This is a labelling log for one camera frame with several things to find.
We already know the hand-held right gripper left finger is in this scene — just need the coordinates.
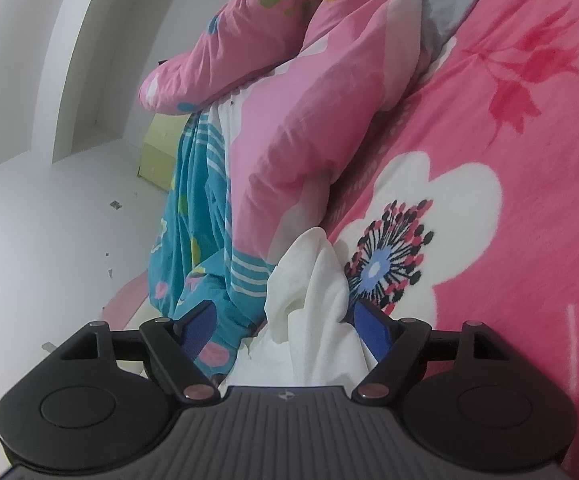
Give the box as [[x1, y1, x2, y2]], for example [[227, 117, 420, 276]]
[[59, 302, 222, 406]]

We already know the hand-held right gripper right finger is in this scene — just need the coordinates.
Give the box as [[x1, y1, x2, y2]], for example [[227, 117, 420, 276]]
[[347, 300, 510, 403]]

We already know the white sweatshirt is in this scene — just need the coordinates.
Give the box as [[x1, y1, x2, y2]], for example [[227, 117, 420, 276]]
[[224, 227, 385, 388]]

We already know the pink and white headboard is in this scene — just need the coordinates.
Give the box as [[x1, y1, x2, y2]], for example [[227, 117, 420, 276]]
[[102, 265, 155, 331]]

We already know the pale yellow wardrobe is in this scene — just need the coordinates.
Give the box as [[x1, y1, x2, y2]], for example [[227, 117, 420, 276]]
[[136, 112, 192, 193]]

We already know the pink floral bed blanket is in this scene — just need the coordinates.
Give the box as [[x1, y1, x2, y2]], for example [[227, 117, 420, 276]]
[[319, 0, 579, 461]]

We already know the blue and pink floral quilt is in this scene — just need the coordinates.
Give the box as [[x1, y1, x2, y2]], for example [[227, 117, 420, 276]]
[[136, 0, 495, 386]]

